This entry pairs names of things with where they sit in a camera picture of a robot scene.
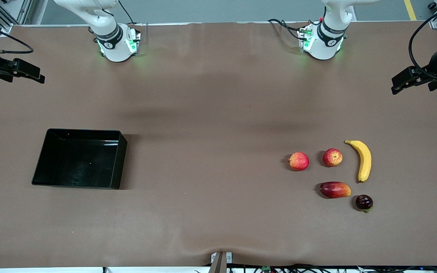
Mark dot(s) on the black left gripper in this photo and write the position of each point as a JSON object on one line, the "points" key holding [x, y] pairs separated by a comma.
{"points": [[433, 65]]}

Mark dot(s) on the yellow banana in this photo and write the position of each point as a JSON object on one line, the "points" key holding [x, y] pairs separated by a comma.
{"points": [[365, 159]]}

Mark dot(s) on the black plastic box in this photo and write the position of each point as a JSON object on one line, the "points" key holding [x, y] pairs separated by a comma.
{"points": [[78, 161]]}

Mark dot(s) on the red yellow apple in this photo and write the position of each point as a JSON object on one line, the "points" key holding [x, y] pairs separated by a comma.
{"points": [[332, 157]]}

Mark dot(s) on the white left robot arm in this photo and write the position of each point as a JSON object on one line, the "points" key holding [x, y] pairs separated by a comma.
{"points": [[324, 45]]}

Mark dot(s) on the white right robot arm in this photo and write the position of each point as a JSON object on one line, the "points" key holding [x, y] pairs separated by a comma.
{"points": [[114, 45]]}

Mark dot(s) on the red apple left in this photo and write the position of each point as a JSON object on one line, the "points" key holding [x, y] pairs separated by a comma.
{"points": [[299, 161]]}

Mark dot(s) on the dark purple mangosteen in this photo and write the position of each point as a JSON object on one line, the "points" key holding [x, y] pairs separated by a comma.
{"points": [[364, 202]]}

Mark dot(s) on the red mango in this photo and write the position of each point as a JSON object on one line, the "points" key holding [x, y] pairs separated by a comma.
{"points": [[335, 190]]}

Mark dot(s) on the table cover sheet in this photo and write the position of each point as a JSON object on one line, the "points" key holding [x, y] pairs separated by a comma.
{"points": [[218, 94]]}

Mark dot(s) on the green terminal connector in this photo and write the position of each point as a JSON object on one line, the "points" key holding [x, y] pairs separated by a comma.
{"points": [[266, 269]]}

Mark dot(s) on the grey metal bracket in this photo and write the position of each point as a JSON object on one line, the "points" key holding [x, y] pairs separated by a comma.
{"points": [[220, 261]]}

